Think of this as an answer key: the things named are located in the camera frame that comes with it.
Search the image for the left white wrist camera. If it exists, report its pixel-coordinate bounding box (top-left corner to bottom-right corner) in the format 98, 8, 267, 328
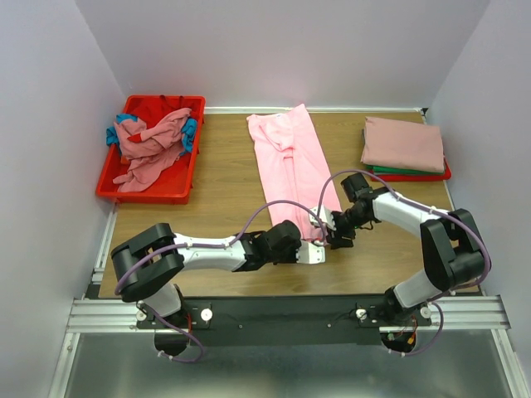
295, 240, 326, 265

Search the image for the blue crumpled shirt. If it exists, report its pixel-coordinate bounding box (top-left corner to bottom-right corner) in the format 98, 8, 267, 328
106, 113, 197, 154

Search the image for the crumpled dusty pink shirt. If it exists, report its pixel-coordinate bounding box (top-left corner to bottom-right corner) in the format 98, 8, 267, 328
113, 108, 192, 192

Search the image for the aluminium rail frame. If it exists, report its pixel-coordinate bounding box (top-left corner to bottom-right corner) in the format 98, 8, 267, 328
48, 107, 530, 397

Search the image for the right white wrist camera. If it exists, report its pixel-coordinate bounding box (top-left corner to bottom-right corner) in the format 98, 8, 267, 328
309, 206, 337, 231

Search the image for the red plastic bin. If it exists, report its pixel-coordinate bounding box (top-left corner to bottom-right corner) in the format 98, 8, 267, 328
96, 95, 205, 204

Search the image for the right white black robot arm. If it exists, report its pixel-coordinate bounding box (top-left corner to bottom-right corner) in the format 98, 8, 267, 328
316, 170, 491, 325

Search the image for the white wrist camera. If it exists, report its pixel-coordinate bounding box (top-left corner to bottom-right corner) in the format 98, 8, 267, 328
295, 240, 326, 265
309, 206, 337, 231

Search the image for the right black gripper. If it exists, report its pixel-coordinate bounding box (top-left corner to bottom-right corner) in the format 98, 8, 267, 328
324, 206, 370, 250

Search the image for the red shirt in bin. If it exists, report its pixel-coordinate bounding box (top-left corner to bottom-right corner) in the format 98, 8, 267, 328
125, 95, 184, 129

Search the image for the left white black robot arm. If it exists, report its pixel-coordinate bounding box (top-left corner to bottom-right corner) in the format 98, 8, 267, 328
111, 221, 303, 328

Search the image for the folded red shirt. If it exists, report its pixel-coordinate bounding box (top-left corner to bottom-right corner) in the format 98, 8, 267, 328
368, 161, 452, 182

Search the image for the folded green shirt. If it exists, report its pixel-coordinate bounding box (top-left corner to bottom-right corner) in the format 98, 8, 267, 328
367, 165, 446, 176

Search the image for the light pink t shirt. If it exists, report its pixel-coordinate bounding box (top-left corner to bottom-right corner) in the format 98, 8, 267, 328
246, 103, 343, 244

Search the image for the folded dusty pink shirt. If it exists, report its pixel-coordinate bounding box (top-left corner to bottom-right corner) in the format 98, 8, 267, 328
361, 117, 445, 174

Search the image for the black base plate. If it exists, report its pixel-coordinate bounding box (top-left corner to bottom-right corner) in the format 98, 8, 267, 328
136, 293, 432, 357

